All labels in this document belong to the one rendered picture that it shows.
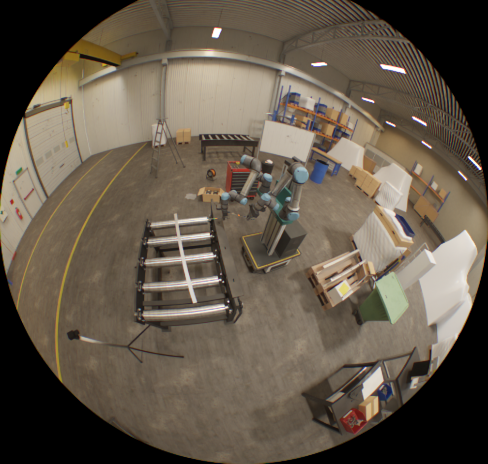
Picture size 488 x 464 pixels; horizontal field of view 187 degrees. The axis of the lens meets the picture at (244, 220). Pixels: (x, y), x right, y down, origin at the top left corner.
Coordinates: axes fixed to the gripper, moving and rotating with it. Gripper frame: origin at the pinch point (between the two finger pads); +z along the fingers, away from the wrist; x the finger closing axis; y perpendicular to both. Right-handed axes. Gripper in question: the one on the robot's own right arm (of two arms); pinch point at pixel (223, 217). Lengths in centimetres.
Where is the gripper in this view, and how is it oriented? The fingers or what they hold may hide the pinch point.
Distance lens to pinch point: 165.2
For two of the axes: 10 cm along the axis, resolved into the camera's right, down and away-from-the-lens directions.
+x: -2.8, -6.9, 6.7
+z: -1.3, 7.2, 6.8
